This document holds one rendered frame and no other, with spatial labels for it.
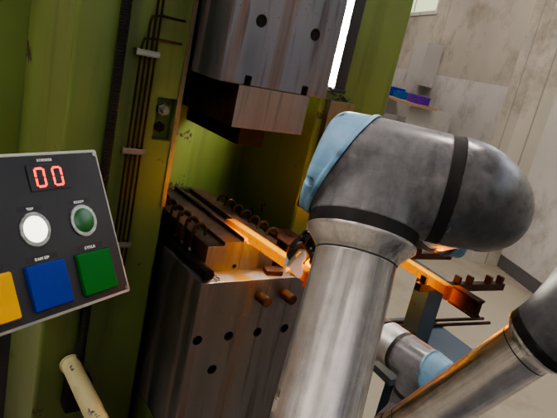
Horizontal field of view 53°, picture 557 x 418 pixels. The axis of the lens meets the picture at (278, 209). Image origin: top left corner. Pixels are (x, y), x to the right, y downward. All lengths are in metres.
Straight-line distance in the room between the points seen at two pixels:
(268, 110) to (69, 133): 0.44
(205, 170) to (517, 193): 1.35
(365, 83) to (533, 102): 3.75
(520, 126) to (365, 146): 4.76
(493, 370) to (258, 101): 0.77
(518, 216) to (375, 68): 1.13
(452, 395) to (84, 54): 0.95
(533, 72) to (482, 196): 4.73
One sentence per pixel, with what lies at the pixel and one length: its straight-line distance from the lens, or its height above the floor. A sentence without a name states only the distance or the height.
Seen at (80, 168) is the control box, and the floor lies 1.17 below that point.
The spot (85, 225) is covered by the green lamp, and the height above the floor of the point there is 1.08.
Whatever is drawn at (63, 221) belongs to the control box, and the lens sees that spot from 1.04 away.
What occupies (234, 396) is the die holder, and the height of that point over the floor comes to 0.58.
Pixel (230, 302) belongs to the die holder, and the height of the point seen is 0.86.
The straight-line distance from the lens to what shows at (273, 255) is 1.29.
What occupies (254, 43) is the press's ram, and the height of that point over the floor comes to 1.46.
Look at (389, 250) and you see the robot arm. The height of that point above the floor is 1.29.
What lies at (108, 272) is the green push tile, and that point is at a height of 1.00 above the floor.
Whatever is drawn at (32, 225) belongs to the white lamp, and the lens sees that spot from 1.00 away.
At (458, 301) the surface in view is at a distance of 1.43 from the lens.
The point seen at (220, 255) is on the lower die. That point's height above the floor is 0.96.
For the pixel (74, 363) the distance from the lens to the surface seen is 1.47.
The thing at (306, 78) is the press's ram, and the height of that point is 1.40.
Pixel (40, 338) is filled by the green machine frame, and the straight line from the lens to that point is 1.47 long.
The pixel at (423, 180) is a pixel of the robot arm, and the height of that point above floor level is 1.36.
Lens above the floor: 1.45
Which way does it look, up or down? 15 degrees down
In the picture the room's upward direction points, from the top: 13 degrees clockwise
